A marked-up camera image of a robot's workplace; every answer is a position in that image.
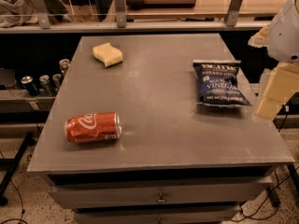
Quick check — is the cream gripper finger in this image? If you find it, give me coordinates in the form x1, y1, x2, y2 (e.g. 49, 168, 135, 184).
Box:
256, 63, 299, 119
248, 24, 270, 48

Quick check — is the grey metal rail shelf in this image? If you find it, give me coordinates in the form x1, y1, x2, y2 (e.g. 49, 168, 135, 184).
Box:
0, 13, 269, 34

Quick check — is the drawer with handle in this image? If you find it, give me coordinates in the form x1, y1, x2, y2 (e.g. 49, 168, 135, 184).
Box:
74, 205, 239, 224
49, 176, 271, 209

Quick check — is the black floor cable left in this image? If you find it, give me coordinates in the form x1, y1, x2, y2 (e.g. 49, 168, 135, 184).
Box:
0, 151, 29, 224

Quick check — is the black stand leg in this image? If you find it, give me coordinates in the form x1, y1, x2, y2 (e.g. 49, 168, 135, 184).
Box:
0, 132, 35, 206

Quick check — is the dark blue soda can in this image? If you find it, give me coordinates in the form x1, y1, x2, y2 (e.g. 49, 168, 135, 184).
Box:
21, 76, 39, 96

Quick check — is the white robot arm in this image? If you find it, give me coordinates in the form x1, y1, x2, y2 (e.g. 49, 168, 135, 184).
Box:
248, 0, 299, 119

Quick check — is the green soda can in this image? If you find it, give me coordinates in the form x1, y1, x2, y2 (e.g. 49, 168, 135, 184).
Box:
39, 75, 55, 96

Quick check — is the blue potato chip bag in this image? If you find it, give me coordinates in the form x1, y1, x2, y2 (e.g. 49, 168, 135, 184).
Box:
192, 60, 249, 107

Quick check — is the yellow sponge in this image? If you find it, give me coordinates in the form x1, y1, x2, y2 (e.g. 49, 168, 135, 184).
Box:
93, 43, 122, 67

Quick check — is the grey drawer cabinet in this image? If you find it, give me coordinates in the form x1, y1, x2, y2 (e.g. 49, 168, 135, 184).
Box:
28, 34, 292, 214

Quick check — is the top drawer with handle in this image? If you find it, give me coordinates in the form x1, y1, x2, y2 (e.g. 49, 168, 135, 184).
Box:
49, 176, 271, 209

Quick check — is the black floor cable right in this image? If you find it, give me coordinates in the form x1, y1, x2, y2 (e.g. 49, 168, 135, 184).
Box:
232, 166, 299, 223

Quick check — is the silver soda can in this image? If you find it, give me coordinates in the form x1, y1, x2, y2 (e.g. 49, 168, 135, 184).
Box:
52, 74, 63, 91

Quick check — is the lower drawer with handle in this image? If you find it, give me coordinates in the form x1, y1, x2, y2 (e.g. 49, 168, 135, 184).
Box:
74, 205, 239, 224

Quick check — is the black floor cable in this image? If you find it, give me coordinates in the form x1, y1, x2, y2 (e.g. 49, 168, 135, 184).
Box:
0, 151, 29, 224
232, 166, 299, 223

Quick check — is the grey crumpled cloth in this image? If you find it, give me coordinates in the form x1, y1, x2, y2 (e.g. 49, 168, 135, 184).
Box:
0, 0, 37, 28

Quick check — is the tall striped soda can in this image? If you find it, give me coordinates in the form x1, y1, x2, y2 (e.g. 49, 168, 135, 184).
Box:
59, 59, 70, 76

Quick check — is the red coke can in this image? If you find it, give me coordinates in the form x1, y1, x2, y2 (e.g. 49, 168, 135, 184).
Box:
64, 112, 121, 143

